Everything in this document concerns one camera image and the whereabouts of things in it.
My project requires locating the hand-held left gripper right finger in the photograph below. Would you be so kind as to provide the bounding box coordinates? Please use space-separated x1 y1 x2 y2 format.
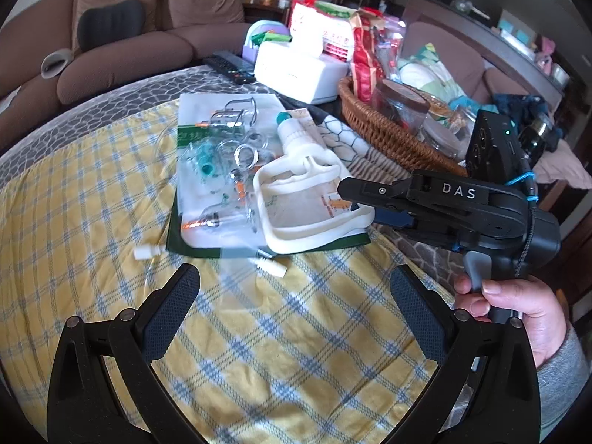
390 265 542 444

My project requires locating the white green bedding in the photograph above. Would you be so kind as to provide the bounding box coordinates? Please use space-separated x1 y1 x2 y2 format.
398 44 463 98

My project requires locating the person's right forearm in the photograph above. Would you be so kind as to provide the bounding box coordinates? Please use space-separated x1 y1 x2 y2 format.
536 328 592 431

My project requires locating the clear plastic tube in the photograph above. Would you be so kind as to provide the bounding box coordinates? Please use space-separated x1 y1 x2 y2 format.
154 122 183 160

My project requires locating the dark wooden counter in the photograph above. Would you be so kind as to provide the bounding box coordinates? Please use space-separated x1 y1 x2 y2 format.
407 0 574 98

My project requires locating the clear bag with teal part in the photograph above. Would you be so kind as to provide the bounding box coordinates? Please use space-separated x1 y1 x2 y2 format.
182 141 232 195

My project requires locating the striped brown cloth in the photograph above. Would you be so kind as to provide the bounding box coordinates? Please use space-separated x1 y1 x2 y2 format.
344 150 408 179

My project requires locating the dark grey lumbar cushion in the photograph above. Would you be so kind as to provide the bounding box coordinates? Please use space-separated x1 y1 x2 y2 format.
76 0 145 54

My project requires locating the white red-patterned package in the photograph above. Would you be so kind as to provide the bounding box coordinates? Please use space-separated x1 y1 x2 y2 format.
289 2 354 63

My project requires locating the large clear cupping cup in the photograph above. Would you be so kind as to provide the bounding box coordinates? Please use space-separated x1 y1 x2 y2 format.
196 97 260 132

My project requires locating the white rectangular box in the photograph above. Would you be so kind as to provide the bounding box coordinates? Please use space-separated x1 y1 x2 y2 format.
253 41 350 105

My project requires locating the purple storage box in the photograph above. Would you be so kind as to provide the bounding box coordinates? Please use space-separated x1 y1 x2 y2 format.
243 18 292 63

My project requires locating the red snack bag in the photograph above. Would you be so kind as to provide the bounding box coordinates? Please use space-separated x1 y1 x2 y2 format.
349 9 387 107

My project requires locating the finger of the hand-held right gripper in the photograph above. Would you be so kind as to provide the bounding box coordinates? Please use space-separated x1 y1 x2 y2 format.
337 176 414 208
372 206 417 233

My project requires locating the white honeycomb-print cloth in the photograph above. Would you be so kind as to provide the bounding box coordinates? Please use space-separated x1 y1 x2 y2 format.
319 111 371 158

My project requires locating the brown armchair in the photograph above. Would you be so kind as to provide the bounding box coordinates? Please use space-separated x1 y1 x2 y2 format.
400 21 509 107

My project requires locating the clear plastic bag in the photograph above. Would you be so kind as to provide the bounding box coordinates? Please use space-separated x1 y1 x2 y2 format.
377 16 408 81

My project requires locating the dark blue cloth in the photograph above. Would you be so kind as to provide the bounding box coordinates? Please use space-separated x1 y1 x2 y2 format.
492 93 546 125

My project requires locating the white tape roll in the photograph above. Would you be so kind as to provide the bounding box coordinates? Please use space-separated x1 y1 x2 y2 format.
41 48 72 78

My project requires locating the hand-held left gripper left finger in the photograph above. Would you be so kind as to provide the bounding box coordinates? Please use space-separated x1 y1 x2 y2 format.
46 263 218 444

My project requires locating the yellow plaid tablecloth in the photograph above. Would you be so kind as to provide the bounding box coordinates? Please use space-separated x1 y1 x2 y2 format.
0 102 463 444

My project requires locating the wicker basket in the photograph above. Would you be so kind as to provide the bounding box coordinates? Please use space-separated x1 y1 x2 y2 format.
337 76 470 176

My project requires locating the black thermos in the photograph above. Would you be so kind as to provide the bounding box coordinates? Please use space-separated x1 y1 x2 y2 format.
518 113 556 158

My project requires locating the person's right hand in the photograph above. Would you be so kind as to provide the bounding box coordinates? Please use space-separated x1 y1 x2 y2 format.
453 274 569 368

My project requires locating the clear jar brown lid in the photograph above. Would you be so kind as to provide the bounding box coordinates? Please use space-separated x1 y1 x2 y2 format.
371 78 431 130

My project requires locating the clear jar grey lid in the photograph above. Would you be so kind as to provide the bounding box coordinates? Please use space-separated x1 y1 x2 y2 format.
418 115 468 160

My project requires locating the white plastic bag with cups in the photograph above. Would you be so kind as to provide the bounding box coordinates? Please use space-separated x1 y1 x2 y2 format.
166 108 373 260

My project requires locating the white cupping pump gun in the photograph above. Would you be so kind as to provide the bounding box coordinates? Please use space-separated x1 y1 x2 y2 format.
252 111 376 255

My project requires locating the pink cloth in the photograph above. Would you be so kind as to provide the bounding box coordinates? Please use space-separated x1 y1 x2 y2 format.
532 139 592 190

